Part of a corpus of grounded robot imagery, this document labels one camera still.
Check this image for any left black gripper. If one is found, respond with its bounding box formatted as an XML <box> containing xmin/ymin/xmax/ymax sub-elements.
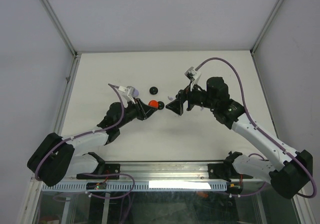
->
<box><xmin>116</xmin><ymin>97</ymin><xmax>157</xmax><ymax>129</ymax></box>

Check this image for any purple charging case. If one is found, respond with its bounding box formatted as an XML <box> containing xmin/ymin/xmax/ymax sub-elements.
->
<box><xmin>132</xmin><ymin>89</ymin><xmax>139</xmax><ymax>98</ymax></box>

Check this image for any black charging case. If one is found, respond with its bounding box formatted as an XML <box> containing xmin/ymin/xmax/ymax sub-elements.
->
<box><xmin>149</xmin><ymin>86</ymin><xmax>159</xmax><ymax>95</ymax></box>
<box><xmin>157</xmin><ymin>101</ymin><xmax>165</xmax><ymax>110</ymax></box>

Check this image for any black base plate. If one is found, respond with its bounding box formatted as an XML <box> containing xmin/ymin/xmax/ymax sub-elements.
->
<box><xmin>207</xmin><ymin>163</ymin><xmax>232</xmax><ymax>182</ymax></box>
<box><xmin>76</xmin><ymin>163</ymin><xmax>121</xmax><ymax>180</ymax></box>

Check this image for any aluminium mounting rail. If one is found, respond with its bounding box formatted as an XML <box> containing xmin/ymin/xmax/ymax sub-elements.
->
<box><xmin>27</xmin><ymin>155</ymin><xmax>274</xmax><ymax>187</ymax></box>

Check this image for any white slotted cable duct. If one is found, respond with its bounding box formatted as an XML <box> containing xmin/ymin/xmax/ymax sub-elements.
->
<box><xmin>42</xmin><ymin>180</ymin><xmax>227</xmax><ymax>192</ymax></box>

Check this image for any aluminium frame post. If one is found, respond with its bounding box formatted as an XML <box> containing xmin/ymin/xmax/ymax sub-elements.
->
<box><xmin>250</xmin><ymin>0</ymin><xmax>296</xmax><ymax>56</ymax></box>
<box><xmin>32</xmin><ymin>0</ymin><xmax>81</xmax><ymax>60</ymax></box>

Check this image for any orange charging case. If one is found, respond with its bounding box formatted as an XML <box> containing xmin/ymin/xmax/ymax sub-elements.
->
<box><xmin>148</xmin><ymin>100</ymin><xmax>159</xmax><ymax>109</ymax></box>

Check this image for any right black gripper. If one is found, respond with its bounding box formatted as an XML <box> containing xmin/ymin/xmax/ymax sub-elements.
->
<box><xmin>165</xmin><ymin>80</ymin><xmax>217</xmax><ymax>116</ymax></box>

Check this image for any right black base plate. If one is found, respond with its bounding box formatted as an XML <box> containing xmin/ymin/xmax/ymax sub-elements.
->
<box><xmin>207</xmin><ymin>163</ymin><xmax>232</xmax><ymax>182</ymax></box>

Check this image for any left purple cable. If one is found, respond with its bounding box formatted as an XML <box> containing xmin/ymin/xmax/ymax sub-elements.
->
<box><xmin>34</xmin><ymin>83</ymin><xmax>137</xmax><ymax>224</ymax></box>

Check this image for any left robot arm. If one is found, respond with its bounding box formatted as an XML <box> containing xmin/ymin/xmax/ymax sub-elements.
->
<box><xmin>27</xmin><ymin>98</ymin><xmax>159</xmax><ymax>187</ymax></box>

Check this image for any purple cable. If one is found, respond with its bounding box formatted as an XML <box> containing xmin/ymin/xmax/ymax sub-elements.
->
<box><xmin>197</xmin><ymin>57</ymin><xmax>315</xmax><ymax>199</ymax></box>
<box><xmin>34</xmin><ymin>83</ymin><xmax>137</xmax><ymax>224</ymax></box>

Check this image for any left aluminium frame post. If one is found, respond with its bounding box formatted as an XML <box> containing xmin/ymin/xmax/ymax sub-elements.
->
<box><xmin>32</xmin><ymin>0</ymin><xmax>81</xmax><ymax>60</ymax></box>

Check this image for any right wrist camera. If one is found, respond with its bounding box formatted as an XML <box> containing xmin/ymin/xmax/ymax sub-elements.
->
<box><xmin>184</xmin><ymin>66</ymin><xmax>202</xmax><ymax>91</ymax></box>

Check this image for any right aluminium frame post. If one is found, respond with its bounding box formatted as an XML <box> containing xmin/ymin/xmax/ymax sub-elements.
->
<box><xmin>250</xmin><ymin>0</ymin><xmax>296</xmax><ymax>56</ymax></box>

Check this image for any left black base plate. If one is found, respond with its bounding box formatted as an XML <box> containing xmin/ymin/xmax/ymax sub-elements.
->
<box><xmin>76</xmin><ymin>163</ymin><xmax>121</xmax><ymax>180</ymax></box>

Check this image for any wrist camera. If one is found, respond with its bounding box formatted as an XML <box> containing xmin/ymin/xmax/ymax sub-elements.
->
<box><xmin>117</xmin><ymin>86</ymin><xmax>136</xmax><ymax>104</ymax></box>
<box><xmin>184</xmin><ymin>66</ymin><xmax>202</xmax><ymax>91</ymax></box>

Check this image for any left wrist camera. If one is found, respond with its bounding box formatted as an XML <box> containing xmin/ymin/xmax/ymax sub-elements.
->
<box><xmin>117</xmin><ymin>86</ymin><xmax>136</xmax><ymax>104</ymax></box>

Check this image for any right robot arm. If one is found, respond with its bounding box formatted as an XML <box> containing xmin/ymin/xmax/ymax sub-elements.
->
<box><xmin>165</xmin><ymin>77</ymin><xmax>313</xmax><ymax>199</ymax></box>

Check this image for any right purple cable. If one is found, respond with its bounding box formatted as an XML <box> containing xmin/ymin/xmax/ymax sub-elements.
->
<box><xmin>197</xmin><ymin>57</ymin><xmax>315</xmax><ymax>199</ymax></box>

